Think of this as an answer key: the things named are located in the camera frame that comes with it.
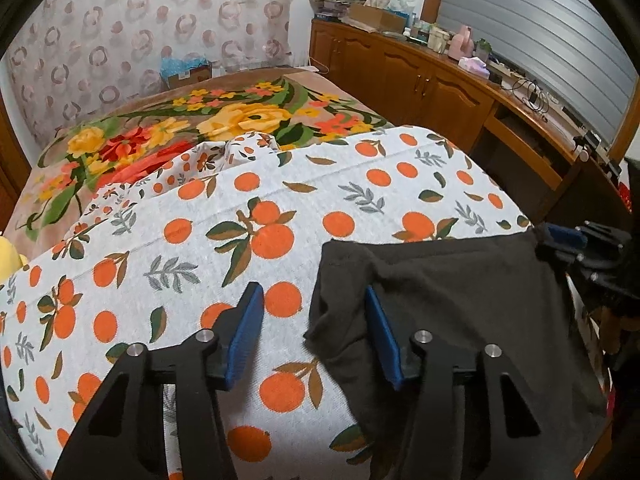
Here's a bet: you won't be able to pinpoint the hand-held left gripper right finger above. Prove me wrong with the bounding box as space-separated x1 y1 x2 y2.
364 285 576 480

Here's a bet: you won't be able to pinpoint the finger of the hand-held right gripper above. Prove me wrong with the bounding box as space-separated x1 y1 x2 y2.
537 245 608 286
535 222 628 252

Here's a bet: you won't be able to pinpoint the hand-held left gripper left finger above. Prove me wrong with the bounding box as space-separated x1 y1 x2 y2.
50 282 265 480

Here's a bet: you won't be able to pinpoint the black pants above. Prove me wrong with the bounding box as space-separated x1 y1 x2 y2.
302 230 608 480

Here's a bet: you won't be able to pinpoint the small black device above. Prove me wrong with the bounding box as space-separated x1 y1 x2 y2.
572 130 621 176

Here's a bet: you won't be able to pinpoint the orange fruit print bedsheet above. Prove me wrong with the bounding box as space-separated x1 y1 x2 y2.
0 125 616 480

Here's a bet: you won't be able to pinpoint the small-print white cloth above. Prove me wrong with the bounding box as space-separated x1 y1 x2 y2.
50 132 281 256

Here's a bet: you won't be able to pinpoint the lilac tissue packet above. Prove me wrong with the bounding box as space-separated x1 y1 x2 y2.
459 56 491 78

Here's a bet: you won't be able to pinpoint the floral plush blanket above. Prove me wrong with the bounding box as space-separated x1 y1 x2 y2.
10 67 401 246

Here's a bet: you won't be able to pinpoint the grey window blind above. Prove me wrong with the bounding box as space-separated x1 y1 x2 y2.
435 0 640 146

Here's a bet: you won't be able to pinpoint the white jar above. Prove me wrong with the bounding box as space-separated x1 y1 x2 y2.
429 25 451 53

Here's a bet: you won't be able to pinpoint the wooden sideboard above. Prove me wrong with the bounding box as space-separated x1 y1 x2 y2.
309 19 636 231

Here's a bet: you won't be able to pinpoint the cardboard box with blue bag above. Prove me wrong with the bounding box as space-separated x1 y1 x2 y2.
160 56 213 90

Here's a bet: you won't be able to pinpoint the open cardboard box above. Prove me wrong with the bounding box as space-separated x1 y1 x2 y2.
340 2 407 33

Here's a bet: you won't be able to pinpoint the stack of books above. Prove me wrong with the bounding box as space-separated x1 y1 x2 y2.
310 0 371 22

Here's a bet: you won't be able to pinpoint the black cables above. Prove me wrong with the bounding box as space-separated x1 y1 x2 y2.
510 77 551 117

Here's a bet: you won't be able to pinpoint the ring pattern sheer curtain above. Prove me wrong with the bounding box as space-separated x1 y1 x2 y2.
0 0 308 146

